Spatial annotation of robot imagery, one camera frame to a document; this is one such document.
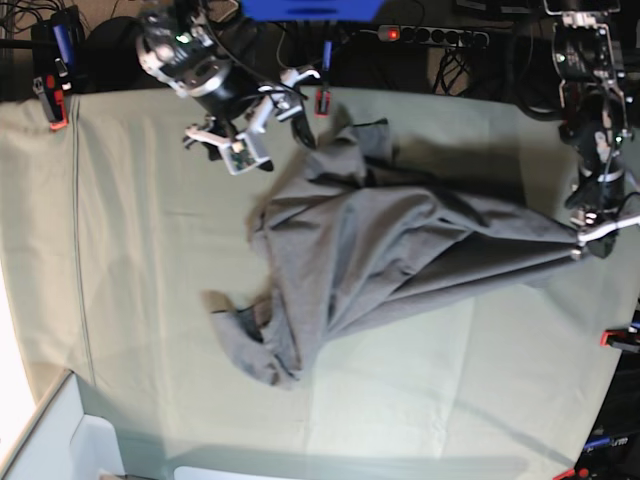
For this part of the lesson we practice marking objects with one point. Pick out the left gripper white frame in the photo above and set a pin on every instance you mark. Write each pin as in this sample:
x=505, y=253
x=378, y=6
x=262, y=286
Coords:
x=597, y=230

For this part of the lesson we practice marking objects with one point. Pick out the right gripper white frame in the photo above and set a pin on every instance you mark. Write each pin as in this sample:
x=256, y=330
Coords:
x=235, y=136

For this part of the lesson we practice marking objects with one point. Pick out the grey t-shirt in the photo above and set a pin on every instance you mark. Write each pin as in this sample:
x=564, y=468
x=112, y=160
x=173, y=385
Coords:
x=365, y=231

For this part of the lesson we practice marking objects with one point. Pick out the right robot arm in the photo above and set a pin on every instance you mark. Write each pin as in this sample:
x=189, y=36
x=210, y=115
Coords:
x=182, y=46

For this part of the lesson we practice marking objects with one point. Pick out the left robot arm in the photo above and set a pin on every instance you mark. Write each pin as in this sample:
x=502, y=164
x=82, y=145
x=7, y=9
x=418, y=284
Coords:
x=595, y=103

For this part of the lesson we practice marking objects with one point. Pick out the red clamp top centre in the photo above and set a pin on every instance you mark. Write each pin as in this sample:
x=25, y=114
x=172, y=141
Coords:
x=322, y=102

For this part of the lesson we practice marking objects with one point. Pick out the red clamp right edge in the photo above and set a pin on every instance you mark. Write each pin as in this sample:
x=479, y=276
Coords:
x=625, y=339

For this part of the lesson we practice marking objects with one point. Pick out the blue box at top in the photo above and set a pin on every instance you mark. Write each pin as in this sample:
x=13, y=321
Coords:
x=311, y=10

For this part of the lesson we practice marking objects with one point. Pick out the black power strip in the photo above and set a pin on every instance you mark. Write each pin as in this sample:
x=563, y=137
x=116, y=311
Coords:
x=433, y=36

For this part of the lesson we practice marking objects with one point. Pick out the black round stool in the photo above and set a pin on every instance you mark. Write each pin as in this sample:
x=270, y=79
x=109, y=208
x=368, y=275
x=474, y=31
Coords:
x=109, y=56

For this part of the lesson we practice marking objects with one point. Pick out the red clamp bottom right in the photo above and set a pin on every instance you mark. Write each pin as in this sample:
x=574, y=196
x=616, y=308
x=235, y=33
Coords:
x=574, y=474

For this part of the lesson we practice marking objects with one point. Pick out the red black clamp top left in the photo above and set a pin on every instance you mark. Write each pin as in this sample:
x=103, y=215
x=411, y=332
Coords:
x=50, y=89

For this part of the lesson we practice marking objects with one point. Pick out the white bin bottom left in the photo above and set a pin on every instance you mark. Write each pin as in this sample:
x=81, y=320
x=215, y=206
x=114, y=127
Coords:
x=62, y=441

